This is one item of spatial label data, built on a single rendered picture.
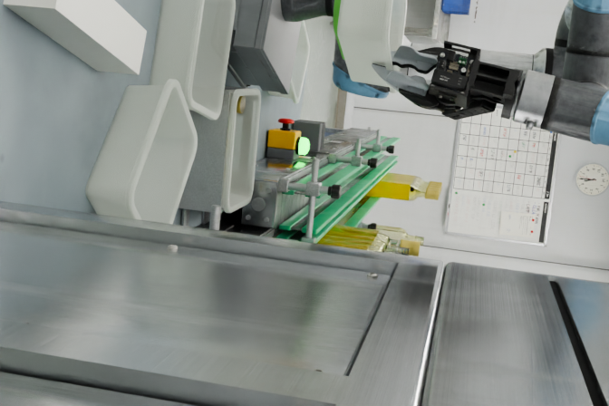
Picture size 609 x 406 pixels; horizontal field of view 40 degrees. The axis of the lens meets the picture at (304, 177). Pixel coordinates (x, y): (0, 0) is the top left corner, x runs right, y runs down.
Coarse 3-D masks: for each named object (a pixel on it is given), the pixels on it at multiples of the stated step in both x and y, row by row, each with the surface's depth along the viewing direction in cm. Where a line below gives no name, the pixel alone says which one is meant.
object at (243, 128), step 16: (256, 96) 160; (256, 112) 161; (240, 128) 162; (256, 128) 161; (240, 144) 162; (256, 144) 162; (240, 160) 162; (224, 176) 148; (240, 176) 163; (224, 192) 147; (240, 192) 163; (224, 208) 148
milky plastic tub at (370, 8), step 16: (336, 0) 118; (352, 0) 116; (368, 0) 115; (384, 0) 115; (400, 0) 135; (336, 16) 119; (352, 16) 115; (368, 16) 115; (384, 16) 113; (400, 16) 136; (336, 32) 120; (352, 32) 115; (368, 32) 114; (384, 32) 113; (400, 32) 135; (352, 48) 119; (368, 48) 118; (384, 48) 115; (352, 64) 126; (368, 64) 124; (384, 64) 123; (352, 80) 132; (368, 80) 130
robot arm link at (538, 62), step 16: (336, 48) 165; (416, 48) 163; (464, 48) 163; (544, 48) 160; (560, 48) 157; (336, 64) 165; (496, 64) 159; (512, 64) 159; (528, 64) 158; (544, 64) 156; (560, 64) 156; (336, 80) 166; (368, 96) 164; (384, 96) 166
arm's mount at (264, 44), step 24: (240, 0) 157; (264, 0) 156; (240, 24) 156; (264, 24) 155; (288, 24) 171; (240, 48) 156; (264, 48) 154; (288, 48) 174; (240, 72) 170; (264, 72) 168; (288, 72) 177
